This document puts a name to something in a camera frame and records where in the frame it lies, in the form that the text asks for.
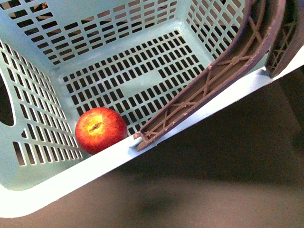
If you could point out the red yellow apple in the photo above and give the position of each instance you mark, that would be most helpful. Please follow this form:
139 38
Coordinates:
98 129

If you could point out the light blue plastic basket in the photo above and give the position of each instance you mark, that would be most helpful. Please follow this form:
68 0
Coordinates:
62 58

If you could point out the grey basket handle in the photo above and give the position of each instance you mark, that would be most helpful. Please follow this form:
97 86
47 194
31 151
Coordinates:
270 28

